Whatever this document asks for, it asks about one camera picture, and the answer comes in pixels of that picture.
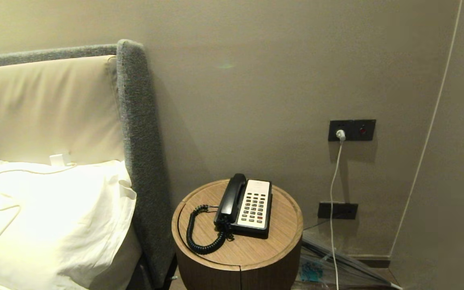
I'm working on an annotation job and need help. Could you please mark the black and white phone base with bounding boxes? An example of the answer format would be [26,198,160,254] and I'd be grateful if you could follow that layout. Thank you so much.
[228,179,273,239]

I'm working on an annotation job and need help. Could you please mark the cream leather headboard cushion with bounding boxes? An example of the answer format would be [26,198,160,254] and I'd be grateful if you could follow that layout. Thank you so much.
[0,55,125,166]

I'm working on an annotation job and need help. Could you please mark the clear plastic bag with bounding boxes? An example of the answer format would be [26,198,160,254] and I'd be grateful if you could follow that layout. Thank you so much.
[299,235,394,290]

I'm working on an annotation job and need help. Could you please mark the white charging cable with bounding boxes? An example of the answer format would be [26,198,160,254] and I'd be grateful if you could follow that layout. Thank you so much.
[329,139,402,290]

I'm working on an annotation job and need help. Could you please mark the white pillow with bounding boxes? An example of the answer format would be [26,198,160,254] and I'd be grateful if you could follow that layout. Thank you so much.
[0,160,137,290]

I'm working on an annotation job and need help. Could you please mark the black coiled phone cord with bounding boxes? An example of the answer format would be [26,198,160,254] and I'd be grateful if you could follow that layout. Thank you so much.
[186,205,234,255]

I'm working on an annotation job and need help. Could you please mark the black phone handset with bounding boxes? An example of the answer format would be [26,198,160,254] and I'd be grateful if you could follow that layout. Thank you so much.
[214,173,247,226]

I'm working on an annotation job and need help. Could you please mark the white tag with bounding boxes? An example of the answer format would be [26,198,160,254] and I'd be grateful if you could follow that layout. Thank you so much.
[50,153,76,167]

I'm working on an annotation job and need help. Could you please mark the grey fabric headboard frame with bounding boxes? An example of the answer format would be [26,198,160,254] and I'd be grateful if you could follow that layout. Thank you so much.
[0,39,176,289]

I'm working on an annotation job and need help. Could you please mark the black low wall socket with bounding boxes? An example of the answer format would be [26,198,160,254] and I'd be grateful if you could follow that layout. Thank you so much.
[318,202,358,220]

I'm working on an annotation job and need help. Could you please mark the round wooden side table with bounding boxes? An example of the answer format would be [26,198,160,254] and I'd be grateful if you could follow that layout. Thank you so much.
[171,179,304,290]

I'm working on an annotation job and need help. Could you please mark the black wall socket panel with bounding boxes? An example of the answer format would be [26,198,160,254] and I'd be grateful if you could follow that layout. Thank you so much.
[328,119,377,142]

